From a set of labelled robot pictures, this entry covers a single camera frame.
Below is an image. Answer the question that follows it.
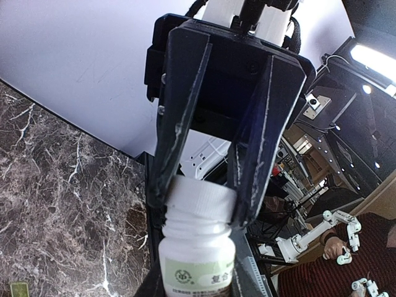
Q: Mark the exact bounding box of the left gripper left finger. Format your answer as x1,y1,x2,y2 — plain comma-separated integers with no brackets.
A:
134,265,166,297

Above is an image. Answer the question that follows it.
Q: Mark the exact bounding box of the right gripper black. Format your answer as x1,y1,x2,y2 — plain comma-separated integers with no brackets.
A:
144,14,316,229

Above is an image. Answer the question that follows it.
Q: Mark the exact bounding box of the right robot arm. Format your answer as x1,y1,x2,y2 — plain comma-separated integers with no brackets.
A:
144,14,316,228

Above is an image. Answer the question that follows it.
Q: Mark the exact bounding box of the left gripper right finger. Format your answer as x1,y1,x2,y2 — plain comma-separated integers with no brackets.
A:
230,231,271,296

